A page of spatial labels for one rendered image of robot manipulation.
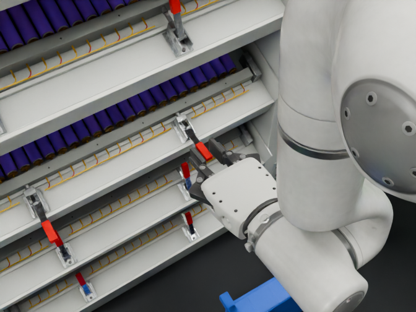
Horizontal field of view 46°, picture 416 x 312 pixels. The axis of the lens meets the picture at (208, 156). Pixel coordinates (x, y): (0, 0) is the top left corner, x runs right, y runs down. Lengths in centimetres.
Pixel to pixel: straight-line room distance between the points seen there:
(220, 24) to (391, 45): 53
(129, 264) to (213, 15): 64
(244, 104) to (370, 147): 68
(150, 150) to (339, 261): 36
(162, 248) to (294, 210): 69
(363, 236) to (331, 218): 16
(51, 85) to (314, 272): 40
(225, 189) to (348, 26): 50
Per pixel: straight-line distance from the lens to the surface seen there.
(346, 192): 48
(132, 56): 67
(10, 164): 80
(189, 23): 71
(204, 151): 79
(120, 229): 97
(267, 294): 107
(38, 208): 77
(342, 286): 61
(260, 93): 90
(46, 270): 97
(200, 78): 86
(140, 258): 115
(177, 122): 82
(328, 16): 32
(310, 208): 49
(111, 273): 115
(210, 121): 85
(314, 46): 35
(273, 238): 64
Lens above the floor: 120
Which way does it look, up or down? 55 degrees down
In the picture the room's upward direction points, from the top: straight up
